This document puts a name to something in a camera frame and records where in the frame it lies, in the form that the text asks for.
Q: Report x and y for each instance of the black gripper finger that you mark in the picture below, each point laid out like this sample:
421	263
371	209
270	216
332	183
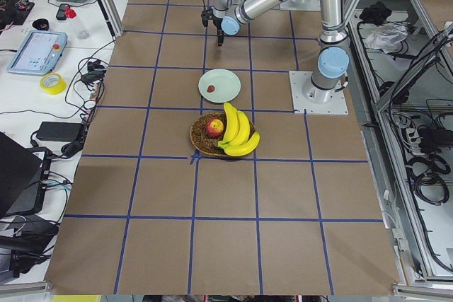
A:
220	37

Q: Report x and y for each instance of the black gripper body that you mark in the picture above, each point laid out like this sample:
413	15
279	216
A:
219	25

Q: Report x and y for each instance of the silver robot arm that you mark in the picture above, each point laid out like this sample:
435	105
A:
229	15

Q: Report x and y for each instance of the light green plate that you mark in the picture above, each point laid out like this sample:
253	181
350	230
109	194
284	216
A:
227	85

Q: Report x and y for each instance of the red yellow apple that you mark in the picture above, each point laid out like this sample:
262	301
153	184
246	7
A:
214	128

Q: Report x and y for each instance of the brown wicker basket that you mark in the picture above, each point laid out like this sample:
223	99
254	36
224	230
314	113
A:
202	142

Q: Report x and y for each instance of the yellow banana bunch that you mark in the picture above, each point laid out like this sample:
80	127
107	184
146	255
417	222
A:
238	140

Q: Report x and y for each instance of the clear bottle red cap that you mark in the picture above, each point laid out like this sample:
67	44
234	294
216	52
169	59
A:
76	24

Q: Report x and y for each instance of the black phone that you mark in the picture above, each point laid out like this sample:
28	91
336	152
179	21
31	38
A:
61	12

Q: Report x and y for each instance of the black small bowl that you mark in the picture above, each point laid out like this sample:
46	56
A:
41	24

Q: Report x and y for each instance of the yellow tape roll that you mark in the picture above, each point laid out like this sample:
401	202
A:
53	83

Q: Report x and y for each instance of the blue teach pendant near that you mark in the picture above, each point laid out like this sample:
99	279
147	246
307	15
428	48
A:
39	53

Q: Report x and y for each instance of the black power adapter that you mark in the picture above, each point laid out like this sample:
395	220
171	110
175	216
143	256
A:
59	131

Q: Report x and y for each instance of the black laptop computer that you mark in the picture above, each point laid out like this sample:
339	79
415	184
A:
23	175

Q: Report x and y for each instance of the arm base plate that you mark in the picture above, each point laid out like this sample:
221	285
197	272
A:
300	5
309	100

